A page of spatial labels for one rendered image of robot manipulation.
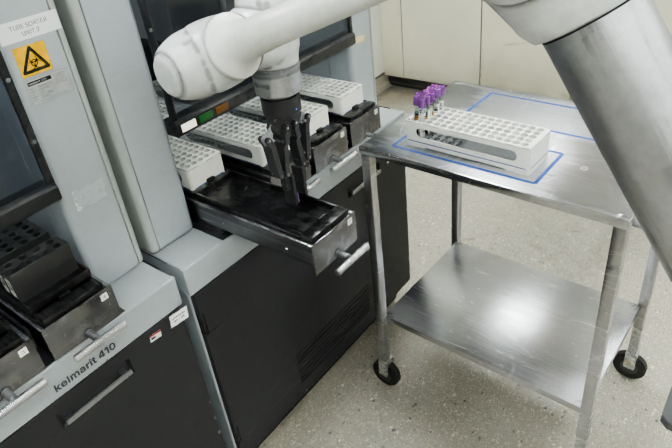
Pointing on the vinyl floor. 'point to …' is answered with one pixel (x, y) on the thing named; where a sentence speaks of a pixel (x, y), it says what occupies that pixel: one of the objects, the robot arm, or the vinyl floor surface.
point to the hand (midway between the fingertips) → (294, 184)
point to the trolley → (521, 298)
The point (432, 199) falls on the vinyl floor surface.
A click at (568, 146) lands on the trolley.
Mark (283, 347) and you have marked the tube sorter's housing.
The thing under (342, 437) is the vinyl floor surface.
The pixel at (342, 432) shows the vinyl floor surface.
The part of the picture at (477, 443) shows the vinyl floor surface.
